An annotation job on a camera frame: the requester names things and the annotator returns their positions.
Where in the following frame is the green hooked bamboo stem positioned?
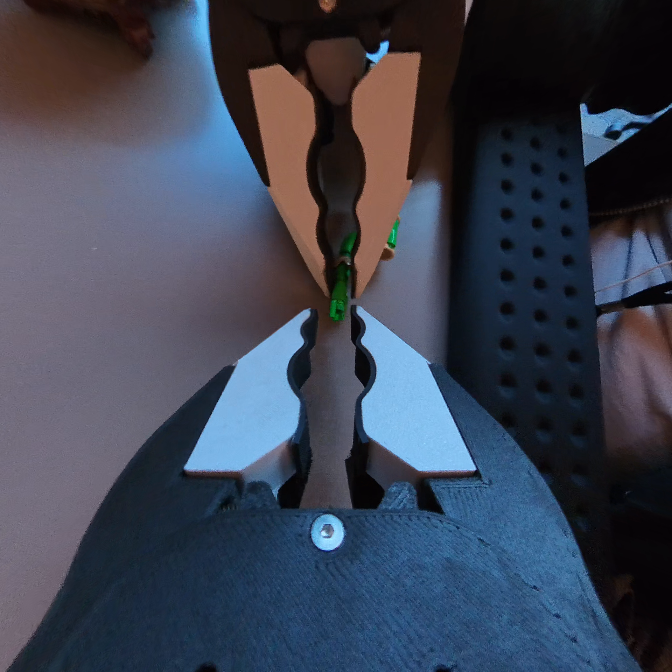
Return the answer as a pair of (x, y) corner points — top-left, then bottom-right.
(328, 218), (402, 322)

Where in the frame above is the person's grey shirt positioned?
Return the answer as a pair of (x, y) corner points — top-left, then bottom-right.
(588, 207), (672, 457)

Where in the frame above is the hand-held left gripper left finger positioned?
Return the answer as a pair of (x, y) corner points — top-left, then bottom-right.
(184, 309), (319, 509)

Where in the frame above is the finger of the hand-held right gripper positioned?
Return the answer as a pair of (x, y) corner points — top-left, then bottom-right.
(248, 65), (337, 295)
(346, 51), (422, 297)

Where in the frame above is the black lanyard strap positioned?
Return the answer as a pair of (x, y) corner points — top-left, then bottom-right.
(596, 281), (672, 316)

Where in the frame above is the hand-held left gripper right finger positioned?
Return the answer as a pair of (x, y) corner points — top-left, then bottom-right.
(345, 306), (480, 509)

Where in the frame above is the black perforated armrest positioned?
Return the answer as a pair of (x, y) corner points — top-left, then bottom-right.
(447, 86), (612, 531)

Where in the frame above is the grey desk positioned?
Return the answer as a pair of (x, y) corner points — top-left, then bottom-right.
(0, 0), (457, 672)

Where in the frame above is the brown brick-built pot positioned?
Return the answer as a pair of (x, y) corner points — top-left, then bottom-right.
(23, 0), (155, 58)

